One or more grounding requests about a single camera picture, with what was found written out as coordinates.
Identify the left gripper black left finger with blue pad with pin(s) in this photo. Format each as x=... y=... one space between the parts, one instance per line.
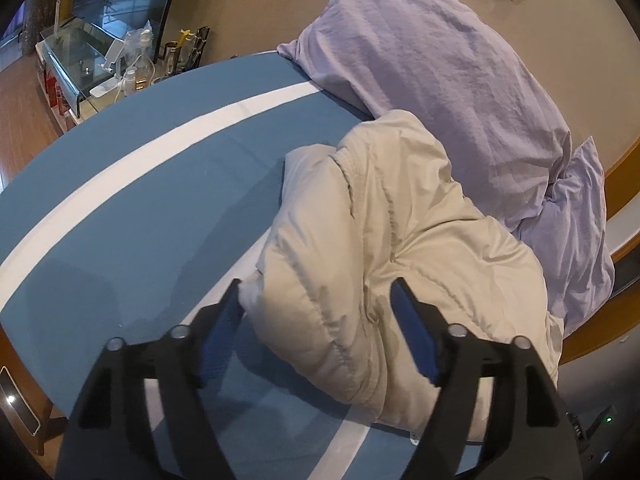
x=139 y=414

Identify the beige puffer jacket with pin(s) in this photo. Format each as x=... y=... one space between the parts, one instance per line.
x=355 y=217

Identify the black device green light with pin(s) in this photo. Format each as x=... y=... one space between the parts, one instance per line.
x=584 y=436

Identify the small lilac pillow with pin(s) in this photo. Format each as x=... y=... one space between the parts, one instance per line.
x=568 y=238

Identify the blue white striped bedsheet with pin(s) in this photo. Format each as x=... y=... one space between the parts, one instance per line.
x=143 y=260

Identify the glass-top bedside table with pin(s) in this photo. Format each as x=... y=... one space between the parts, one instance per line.
x=87 y=66

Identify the clear plastic bottle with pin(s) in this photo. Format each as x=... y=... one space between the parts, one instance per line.
x=141 y=68

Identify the dark bottle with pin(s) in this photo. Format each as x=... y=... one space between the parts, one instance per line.
x=199 y=45

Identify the large lilac pillow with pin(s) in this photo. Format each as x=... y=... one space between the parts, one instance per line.
x=507 y=141

